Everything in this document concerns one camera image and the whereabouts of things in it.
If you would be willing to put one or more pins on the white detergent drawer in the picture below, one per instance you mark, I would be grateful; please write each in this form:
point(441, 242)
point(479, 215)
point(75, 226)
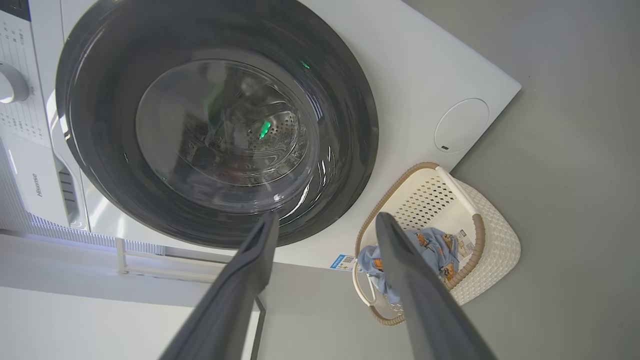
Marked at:
point(40, 185)

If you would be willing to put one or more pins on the round white filter cover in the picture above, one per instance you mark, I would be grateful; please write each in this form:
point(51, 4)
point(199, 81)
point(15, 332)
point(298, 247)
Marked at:
point(461, 125)

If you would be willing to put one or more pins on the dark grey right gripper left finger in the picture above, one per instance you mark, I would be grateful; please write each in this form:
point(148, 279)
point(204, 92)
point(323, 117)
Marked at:
point(235, 295)

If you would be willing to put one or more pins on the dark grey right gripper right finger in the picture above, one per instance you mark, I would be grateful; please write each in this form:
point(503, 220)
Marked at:
point(420, 295)

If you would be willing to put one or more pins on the white round control knob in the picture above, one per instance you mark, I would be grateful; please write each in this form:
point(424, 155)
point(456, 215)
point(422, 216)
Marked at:
point(11, 82)

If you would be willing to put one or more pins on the paper basket label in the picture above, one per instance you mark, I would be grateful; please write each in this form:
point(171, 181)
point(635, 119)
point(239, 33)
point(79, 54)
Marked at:
point(466, 245)

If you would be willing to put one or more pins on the cream perforated laundry basket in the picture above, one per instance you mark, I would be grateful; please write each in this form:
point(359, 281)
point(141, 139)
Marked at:
point(495, 250)

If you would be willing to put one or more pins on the blue cartoon print garment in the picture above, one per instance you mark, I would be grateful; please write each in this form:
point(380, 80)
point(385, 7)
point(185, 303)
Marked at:
point(372, 262)
point(437, 247)

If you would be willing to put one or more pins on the blue energy label sticker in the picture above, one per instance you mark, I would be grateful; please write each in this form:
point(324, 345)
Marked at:
point(343, 262)

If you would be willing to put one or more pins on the round black glass washer door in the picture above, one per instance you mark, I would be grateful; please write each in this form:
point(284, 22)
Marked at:
point(100, 125)

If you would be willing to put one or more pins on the white front-load washing machine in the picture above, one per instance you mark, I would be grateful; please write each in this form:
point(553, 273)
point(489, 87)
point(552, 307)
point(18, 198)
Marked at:
point(420, 65)

